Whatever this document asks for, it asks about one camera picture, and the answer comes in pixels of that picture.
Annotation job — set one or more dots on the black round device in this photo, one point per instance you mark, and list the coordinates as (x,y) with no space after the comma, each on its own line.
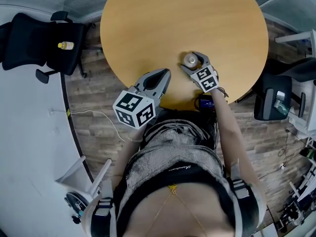
(76,204)

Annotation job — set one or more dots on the green packet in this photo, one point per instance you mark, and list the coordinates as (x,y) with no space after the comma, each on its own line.
(280,104)

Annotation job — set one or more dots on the person's left forearm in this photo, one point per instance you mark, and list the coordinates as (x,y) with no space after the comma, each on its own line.
(128,157)

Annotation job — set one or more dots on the black device with blue screen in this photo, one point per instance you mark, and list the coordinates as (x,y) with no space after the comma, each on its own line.
(206,104)

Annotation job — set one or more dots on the person's body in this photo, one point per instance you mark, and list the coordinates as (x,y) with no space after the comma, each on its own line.
(172,157)

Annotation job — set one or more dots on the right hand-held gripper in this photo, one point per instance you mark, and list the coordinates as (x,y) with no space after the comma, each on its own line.
(206,79)

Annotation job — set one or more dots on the white equipment rack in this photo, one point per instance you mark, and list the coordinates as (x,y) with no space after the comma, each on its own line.
(301,194)

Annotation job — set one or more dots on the black office chair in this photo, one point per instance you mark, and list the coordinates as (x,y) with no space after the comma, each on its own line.
(32,41)
(271,83)

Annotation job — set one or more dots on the white metal frame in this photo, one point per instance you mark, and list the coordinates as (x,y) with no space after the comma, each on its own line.
(74,174)

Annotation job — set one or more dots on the yellow-capped drink bottle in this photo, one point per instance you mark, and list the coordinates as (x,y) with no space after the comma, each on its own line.
(66,45)

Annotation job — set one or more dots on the small clear glass jar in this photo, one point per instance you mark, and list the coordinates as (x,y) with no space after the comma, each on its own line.
(190,60)

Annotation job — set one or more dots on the white plug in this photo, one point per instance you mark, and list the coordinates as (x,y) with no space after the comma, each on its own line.
(283,166)

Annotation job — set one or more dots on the round wooden table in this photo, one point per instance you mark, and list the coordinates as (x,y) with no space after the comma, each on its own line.
(148,21)

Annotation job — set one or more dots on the white desk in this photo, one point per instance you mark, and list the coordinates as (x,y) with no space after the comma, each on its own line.
(303,37)

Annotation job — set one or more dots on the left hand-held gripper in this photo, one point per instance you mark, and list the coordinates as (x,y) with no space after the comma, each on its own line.
(133,107)

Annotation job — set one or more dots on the person's right forearm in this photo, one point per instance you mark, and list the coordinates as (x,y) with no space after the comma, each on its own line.
(227,122)

